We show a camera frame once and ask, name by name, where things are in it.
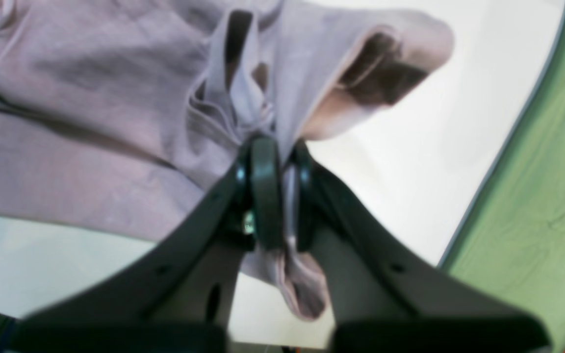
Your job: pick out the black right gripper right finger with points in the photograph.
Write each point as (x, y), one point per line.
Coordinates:
(385, 299)

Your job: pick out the mauve pink t-shirt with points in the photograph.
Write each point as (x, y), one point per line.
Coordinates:
(119, 115)

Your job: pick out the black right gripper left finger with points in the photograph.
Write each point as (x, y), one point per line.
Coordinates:
(177, 298)

